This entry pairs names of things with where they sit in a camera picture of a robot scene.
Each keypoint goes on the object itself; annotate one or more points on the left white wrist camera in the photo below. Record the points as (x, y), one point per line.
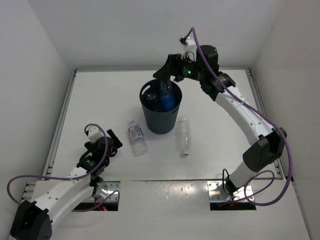
(94, 134)

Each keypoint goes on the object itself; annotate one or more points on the metal base plate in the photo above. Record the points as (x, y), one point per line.
(218, 195)
(108, 190)

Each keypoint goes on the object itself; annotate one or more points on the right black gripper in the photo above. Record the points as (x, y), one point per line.
(169, 68)

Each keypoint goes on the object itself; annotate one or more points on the dark grey plastic bin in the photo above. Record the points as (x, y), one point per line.
(160, 122)

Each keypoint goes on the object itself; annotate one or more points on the white front cover board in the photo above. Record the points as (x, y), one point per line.
(167, 210)

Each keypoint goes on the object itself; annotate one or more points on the clear crushed bottle blue cap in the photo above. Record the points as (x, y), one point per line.
(183, 134)

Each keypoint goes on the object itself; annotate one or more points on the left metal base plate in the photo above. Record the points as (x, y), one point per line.
(108, 190)

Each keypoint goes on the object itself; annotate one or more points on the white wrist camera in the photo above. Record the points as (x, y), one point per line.
(189, 47)
(94, 134)

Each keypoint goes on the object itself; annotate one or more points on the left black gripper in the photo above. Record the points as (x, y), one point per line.
(116, 143)

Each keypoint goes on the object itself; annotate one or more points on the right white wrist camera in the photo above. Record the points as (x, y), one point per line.
(189, 47)

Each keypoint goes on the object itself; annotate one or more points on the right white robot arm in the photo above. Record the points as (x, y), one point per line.
(222, 90)

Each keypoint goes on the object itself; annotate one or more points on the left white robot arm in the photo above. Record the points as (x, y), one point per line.
(36, 220)

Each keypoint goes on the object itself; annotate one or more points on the blue label bottle white cap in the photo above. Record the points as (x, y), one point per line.
(151, 101)

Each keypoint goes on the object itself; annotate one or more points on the clear bottle white grey label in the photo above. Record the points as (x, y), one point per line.
(139, 144)

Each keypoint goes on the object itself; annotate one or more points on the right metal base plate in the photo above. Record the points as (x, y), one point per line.
(218, 195)

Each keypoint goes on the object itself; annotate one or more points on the left aluminium frame rail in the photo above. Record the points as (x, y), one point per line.
(59, 127)

